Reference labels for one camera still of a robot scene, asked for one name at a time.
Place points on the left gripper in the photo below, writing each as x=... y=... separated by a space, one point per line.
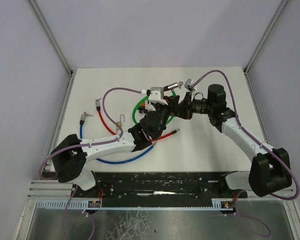
x=172 y=106

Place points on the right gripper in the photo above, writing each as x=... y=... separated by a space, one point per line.
x=185 y=107

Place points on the green cable lock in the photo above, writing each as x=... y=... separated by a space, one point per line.
x=169 y=87

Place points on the green lock key bunch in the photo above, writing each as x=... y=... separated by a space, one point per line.
x=179 y=84

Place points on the orange padlock with keys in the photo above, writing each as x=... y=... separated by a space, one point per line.
x=143 y=107

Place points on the brass padlock with key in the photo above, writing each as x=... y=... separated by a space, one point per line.
x=120 y=123

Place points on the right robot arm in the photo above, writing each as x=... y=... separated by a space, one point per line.
x=268 y=172

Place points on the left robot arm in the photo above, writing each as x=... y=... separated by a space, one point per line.
x=72 y=154

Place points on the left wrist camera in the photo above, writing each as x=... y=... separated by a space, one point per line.
x=157 y=96

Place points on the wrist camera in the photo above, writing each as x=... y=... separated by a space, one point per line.
x=190 y=85
x=157 y=96

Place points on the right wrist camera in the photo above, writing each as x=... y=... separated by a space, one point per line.
x=190 y=85

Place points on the blue cable lock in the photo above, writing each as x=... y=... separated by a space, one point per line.
x=113 y=159

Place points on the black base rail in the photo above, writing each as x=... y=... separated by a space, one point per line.
x=199 y=184

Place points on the left aluminium frame post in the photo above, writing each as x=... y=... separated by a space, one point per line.
x=50 y=36

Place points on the aluminium frame post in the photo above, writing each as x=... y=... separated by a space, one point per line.
x=50 y=36
x=266 y=35

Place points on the right aluminium frame post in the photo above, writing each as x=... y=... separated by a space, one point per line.
x=266 y=35

